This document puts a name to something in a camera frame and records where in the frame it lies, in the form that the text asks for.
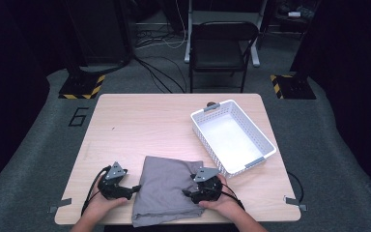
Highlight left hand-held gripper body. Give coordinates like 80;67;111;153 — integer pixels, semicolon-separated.
97;160;133;201

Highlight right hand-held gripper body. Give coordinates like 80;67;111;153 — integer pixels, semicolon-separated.
189;166;224;204

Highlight grey cloth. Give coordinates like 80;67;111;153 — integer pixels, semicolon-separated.
131;155;208;228

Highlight white perforated plastic basket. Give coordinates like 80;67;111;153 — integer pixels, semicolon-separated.
189;99;277;179

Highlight person's right hand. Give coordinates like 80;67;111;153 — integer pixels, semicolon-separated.
198;173;245;220

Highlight person's left hand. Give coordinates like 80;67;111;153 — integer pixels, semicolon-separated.
83;188;128;223

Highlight black stand base striped edge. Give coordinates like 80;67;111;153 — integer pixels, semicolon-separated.
269;73;318;101
58;72;107;101

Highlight black folding chair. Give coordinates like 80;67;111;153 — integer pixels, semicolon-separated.
187;20;261;95

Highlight dark cabinet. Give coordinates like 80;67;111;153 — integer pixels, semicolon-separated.
76;0;133;68

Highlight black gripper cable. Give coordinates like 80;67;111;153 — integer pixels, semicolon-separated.
80;165;112;217
219;183;246;211

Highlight grey metal table bracket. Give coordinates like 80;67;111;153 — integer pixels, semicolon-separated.
47;197;73;215
282;194;308;213

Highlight thin black cable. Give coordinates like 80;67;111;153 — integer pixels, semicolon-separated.
286;171;305;205

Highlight black floor cables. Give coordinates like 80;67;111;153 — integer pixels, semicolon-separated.
131;55;188;95

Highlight white floor cable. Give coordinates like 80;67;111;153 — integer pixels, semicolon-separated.
134;0;188;50

